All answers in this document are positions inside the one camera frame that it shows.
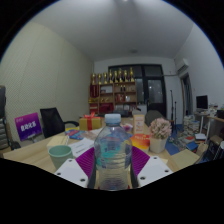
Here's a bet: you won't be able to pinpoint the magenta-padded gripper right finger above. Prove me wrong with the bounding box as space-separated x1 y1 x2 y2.
129 145 174 189

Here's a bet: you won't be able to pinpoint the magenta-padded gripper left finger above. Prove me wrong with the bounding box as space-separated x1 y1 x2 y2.
53 146 98 189

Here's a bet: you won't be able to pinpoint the clear plastic water bottle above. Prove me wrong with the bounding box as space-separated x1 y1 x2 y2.
93 113 133 191

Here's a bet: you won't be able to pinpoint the white printed paper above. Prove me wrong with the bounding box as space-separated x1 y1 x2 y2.
68 137 96 158

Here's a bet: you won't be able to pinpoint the orange red book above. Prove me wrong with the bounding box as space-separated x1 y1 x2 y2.
129 133 151 153

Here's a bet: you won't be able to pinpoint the pale green cup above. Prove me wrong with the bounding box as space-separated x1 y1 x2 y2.
47 144 74 170

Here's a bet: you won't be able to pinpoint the pink flowers in white pot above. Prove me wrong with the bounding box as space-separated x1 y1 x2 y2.
148 117 173 154

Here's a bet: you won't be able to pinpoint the pale yellow notepad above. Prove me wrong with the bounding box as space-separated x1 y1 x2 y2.
46 134 70 151

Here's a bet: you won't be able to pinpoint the orange standing card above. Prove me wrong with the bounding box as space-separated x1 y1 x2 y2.
132 113 146 136

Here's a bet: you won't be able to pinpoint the yellow gift box red ribbon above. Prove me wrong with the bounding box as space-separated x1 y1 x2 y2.
78 112 103 132

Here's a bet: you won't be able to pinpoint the grey armchair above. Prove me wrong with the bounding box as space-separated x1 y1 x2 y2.
145 109 166 127

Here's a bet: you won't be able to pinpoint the black office chair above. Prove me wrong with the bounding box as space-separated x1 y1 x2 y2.
39 106 80 139

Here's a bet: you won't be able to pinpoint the pile of colourful books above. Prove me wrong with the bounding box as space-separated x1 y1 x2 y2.
178 114 201 148

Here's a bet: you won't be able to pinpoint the purple sign board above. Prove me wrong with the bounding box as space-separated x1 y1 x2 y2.
14 112 43 142

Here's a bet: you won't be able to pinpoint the black chair armrest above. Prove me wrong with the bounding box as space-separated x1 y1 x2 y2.
9 140 22 151

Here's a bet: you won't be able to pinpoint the dark glazed door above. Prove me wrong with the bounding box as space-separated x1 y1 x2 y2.
108 64 168 118

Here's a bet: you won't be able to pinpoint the wooden shelf unit with trophies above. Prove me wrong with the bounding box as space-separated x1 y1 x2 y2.
88 67 138 115

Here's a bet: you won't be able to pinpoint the black computer monitor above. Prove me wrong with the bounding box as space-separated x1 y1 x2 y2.
195 94 209 111

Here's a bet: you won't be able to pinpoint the wooden side desk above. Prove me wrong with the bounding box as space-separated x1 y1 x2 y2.
194 113 224 134

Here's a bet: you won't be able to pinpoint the grey striped chair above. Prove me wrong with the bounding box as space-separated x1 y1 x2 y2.
0 117 11 151

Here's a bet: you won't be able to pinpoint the dark bag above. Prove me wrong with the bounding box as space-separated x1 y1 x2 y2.
0 85 7 118

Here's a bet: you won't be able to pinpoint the white wall air conditioner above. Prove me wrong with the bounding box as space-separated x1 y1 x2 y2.
175 58 190 74

